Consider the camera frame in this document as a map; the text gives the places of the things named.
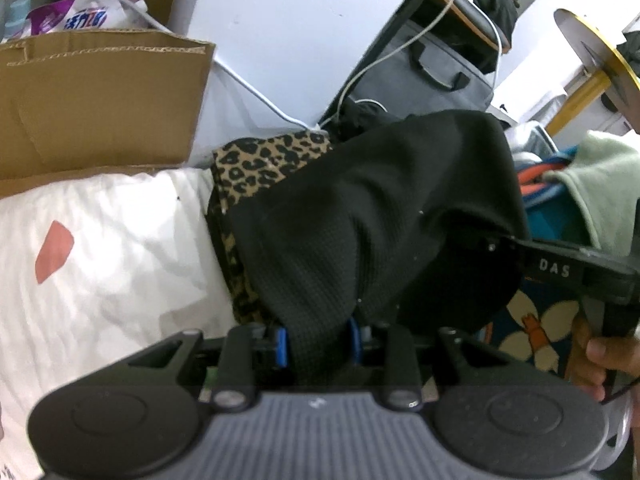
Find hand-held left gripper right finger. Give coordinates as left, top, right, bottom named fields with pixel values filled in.
left=347, top=317, right=523, bottom=409

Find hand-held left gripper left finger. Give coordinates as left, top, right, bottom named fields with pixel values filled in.
left=127, top=324, right=292, bottom=409

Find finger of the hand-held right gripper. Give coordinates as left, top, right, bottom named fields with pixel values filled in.
left=482, top=232, right=527, bottom=276

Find black shorts with patterned lining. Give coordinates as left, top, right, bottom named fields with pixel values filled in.
left=227, top=109, right=532, bottom=386

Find person's right hand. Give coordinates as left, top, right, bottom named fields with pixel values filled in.
left=569, top=310, right=624, bottom=404

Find teal printed cloth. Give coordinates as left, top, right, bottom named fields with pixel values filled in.
left=482, top=157, right=603, bottom=386

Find light green towel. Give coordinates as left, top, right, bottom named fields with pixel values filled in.
left=557, top=130, right=640, bottom=261

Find leopard print cloth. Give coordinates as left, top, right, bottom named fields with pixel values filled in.
left=207, top=130, right=334, bottom=332

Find cream printed bedsheet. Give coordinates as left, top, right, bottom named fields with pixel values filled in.
left=0, top=165, right=241, bottom=480

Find grey bag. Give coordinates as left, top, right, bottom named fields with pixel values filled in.
left=325, top=20, right=494, bottom=127

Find round table with yellow rim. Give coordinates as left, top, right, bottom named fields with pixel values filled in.
left=547, top=7, right=640, bottom=137

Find black hanging jacket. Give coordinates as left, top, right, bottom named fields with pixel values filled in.
left=472, top=0, right=519, bottom=54

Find flat cardboard sheet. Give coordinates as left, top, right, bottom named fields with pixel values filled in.
left=0, top=27, right=217, bottom=198

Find thin black cable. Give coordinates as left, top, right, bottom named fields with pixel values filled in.
left=600, top=374, right=640, bottom=407

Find white cable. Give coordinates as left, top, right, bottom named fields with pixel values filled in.
left=338, top=0, right=504, bottom=122
left=62, top=0, right=326, bottom=133

